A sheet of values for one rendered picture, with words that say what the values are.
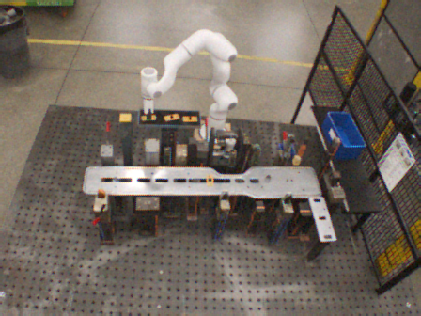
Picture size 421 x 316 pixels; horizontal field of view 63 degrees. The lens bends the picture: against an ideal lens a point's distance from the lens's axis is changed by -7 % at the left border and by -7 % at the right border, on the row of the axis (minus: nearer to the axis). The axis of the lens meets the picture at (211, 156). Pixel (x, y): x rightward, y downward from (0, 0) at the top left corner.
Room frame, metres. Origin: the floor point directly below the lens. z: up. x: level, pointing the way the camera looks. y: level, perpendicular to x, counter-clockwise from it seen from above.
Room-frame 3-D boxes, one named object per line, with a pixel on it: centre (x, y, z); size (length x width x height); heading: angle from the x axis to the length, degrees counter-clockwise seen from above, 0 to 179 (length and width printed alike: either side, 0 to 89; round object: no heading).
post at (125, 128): (1.47, 0.54, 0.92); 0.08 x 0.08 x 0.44; 14
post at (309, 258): (1.04, -0.71, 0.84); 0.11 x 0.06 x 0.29; 14
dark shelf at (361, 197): (1.67, -0.84, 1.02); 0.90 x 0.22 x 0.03; 14
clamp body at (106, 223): (0.94, 0.51, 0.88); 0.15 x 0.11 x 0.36; 14
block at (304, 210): (1.21, -0.59, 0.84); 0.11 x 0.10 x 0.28; 14
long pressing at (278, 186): (1.25, 0.00, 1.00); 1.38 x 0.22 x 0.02; 104
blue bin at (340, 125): (1.76, -0.82, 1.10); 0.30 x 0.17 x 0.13; 17
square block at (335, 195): (1.31, -0.77, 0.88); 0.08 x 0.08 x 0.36; 14
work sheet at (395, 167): (1.41, -1.03, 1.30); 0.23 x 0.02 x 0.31; 14
